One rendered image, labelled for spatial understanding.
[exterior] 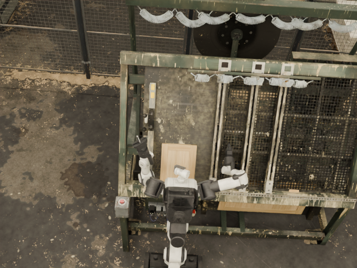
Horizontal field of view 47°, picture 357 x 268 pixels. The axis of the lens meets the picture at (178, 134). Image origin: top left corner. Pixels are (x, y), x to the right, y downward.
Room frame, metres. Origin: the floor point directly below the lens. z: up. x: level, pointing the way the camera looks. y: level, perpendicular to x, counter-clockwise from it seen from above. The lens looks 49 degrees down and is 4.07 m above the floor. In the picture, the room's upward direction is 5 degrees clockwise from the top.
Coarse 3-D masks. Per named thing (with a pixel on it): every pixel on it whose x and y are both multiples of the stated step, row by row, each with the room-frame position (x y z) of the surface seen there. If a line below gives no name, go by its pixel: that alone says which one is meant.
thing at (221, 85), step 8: (224, 80) 2.50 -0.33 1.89; (224, 88) 2.58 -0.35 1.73; (224, 96) 2.54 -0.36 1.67; (216, 104) 2.53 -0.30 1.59; (216, 112) 2.47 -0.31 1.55; (216, 120) 2.43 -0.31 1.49; (216, 128) 2.40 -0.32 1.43; (216, 136) 2.38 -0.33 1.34; (216, 144) 2.35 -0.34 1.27; (216, 152) 2.30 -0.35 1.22; (216, 160) 2.25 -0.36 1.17; (216, 168) 2.21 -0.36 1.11; (216, 176) 2.17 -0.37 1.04
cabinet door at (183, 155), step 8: (168, 144) 2.33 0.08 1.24; (176, 144) 2.33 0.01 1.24; (184, 144) 2.35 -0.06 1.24; (168, 152) 2.29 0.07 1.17; (176, 152) 2.30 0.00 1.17; (184, 152) 2.30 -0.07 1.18; (192, 152) 2.31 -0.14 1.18; (168, 160) 2.25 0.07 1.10; (176, 160) 2.26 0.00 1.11; (184, 160) 2.26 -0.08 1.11; (192, 160) 2.27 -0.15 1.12; (168, 168) 2.21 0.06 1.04; (192, 168) 2.23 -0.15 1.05; (160, 176) 2.17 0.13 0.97; (168, 176) 2.17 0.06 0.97; (176, 176) 2.18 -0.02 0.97; (192, 176) 2.19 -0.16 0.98
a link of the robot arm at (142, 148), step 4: (144, 140) 2.05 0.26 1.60; (132, 144) 2.02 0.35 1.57; (136, 144) 2.02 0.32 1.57; (140, 144) 2.02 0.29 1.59; (144, 144) 2.04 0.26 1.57; (136, 148) 2.02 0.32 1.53; (140, 148) 2.01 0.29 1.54; (144, 148) 2.02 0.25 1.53; (140, 152) 2.00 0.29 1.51; (144, 152) 2.00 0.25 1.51; (148, 152) 2.03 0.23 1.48
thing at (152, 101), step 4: (152, 92) 2.54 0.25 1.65; (152, 100) 2.50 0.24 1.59; (152, 104) 2.49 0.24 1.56; (148, 132) 2.36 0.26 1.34; (152, 132) 2.36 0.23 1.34; (148, 136) 2.34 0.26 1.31; (152, 136) 2.34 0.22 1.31; (148, 140) 2.32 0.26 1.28; (152, 140) 2.32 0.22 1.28; (148, 144) 2.30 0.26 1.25; (152, 144) 2.30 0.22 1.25; (148, 148) 2.28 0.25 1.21; (152, 148) 2.28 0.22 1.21; (152, 152) 2.27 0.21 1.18
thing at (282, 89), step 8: (288, 64) 2.68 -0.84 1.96; (288, 72) 2.65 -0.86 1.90; (288, 80) 2.62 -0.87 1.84; (280, 88) 2.61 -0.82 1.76; (280, 96) 2.57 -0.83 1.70; (280, 104) 2.57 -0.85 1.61; (280, 112) 2.51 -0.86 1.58; (280, 120) 2.47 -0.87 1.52; (280, 128) 2.43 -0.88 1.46; (272, 136) 2.42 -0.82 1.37; (272, 144) 2.36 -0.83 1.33; (272, 152) 2.32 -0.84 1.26; (272, 160) 2.30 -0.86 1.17; (272, 168) 2.26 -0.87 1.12; (272, 176) 2.20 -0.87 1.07; (264, 184) 2.20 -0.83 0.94; (272, 184) 2.16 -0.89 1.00
